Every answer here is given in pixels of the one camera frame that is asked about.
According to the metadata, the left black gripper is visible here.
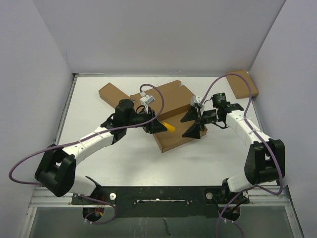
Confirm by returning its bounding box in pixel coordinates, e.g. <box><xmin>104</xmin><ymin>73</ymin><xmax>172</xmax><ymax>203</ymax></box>
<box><xmin>124</xmin><ymin>106</ymin><xmax>167</xmax><ymax>133</ymax></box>

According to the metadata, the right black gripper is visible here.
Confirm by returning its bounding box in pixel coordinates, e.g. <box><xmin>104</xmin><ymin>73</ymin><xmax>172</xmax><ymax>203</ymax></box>
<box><xmin>180</xmin><ymin>106</ymin><xmax>221</xmax><ymax>139</ymax></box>

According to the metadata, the small yellow object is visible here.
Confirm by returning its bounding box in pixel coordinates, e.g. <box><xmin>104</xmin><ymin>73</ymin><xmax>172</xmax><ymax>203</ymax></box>
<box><xmin>162</xmin><ymin>122</ymin><xmax>175</xmax><ymax>133</ymax></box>

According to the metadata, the large cardboard box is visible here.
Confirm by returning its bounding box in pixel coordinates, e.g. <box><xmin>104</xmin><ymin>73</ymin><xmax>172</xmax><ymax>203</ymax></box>
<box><xmin>129</xmin><ymin>79</ymin><xmax>208</xmax><ymax>153</ymax></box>

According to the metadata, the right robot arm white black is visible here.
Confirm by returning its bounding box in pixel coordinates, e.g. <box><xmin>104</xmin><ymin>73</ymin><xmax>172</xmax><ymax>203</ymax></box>
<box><xmin>181</xmin><ymin>93</ymin><xmax>285</xmax><ymax>203</ymax></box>

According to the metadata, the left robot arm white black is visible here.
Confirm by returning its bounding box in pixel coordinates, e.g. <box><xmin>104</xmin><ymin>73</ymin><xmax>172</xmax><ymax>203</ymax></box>
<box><xmin>35</xmin><ymin>99</ymin><xmax>168</xmax><ymax>204</ymax></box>

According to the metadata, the small closed cardboard box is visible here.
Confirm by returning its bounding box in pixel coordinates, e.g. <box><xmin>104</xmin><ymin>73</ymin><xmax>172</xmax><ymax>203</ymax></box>
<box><xmin>99</xmin><ymin>83</ymin><xmax>130</xmax><ymax>109</ymax></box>

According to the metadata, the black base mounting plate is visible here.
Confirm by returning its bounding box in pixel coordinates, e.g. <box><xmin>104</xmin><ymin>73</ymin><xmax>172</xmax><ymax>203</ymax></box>
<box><xmin>71</xmin><ymin>185</ymin><xmax>250</xmax><ymax>221</ymax></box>

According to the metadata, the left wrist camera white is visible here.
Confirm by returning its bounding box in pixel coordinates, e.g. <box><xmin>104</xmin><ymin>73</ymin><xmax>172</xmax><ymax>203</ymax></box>
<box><xmin>140</xmin><ymin>91</ymin><xmax>155</xmax><ymax>108</ymax></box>

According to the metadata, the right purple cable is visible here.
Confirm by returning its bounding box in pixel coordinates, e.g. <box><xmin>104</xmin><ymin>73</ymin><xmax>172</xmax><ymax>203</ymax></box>
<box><xmin>215</xmin><ymin>73</ymin><xmax>284</xmax><ymax>238</ymax></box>

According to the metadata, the purple cable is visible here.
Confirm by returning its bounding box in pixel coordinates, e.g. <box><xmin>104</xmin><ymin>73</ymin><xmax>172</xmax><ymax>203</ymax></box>
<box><xmin>215</xmin><ymin>73</ymin><xmax>284</xmax><ymax>238</ymax></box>
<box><xmin>8</xmin><ymin>84</ymin><xmax>165</xmax><ymax>226</ymax></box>

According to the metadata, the aluminium frame rail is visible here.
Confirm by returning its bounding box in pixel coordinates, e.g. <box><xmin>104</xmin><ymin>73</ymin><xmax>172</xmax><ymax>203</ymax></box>
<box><xmin>19</xmin><ymin>187</ymin><xmax>304</xmax><ymax>238</ymax></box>

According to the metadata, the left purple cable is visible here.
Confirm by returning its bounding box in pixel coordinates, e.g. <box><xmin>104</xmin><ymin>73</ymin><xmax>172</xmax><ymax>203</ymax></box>
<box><xmin>8</xmin><ymin>84</ymin><xmax>165</xmax><ymax>226</ymax></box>

